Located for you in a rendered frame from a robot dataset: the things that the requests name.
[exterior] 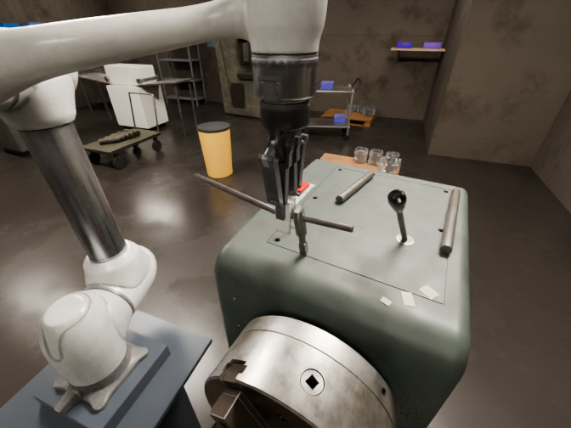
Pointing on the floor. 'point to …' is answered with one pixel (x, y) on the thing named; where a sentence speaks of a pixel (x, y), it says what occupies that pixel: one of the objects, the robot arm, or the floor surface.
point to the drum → (216, 148)
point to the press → (237, 77)
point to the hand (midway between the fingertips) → (285, 214)
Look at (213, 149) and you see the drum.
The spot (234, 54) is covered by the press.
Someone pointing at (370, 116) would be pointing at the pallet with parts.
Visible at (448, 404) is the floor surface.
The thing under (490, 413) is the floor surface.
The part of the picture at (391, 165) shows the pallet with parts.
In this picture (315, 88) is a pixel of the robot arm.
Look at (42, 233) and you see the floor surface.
